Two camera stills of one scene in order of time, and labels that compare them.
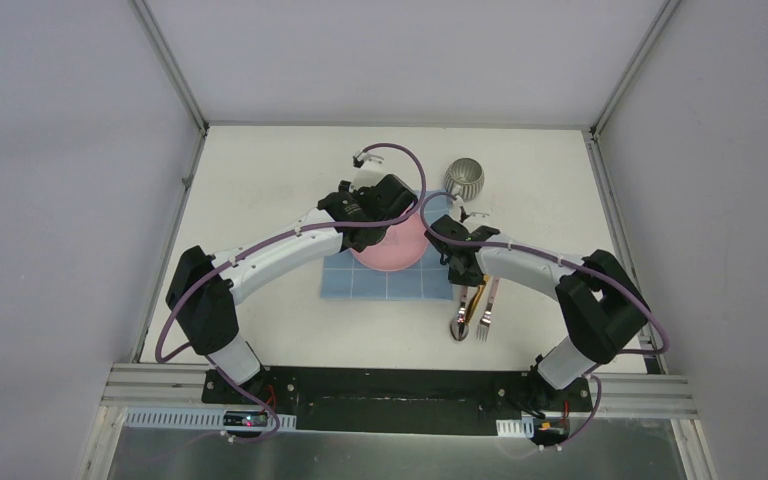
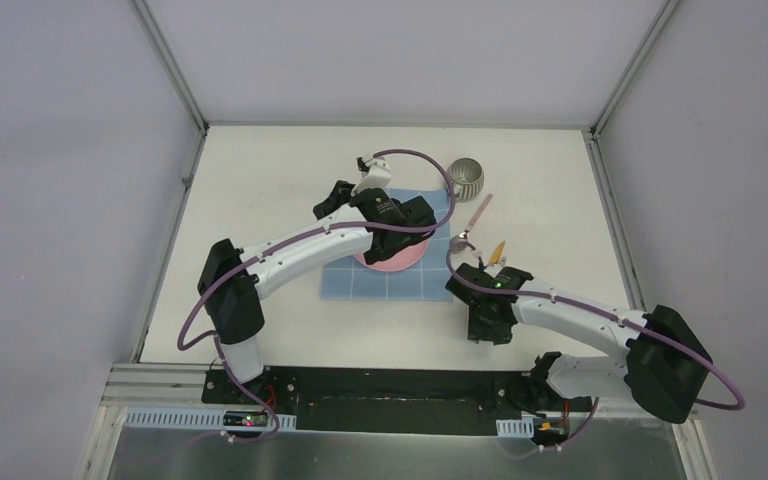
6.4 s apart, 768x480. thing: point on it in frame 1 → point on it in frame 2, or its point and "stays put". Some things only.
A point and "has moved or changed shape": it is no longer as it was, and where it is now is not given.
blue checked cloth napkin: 345,277 stays put
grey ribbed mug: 469,174 stays put
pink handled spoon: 459,327 → 460,241
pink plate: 402,246 stays put
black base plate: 399,402 stays put
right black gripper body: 467,278 → 481,328
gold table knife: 476,298 has moved or changed shape
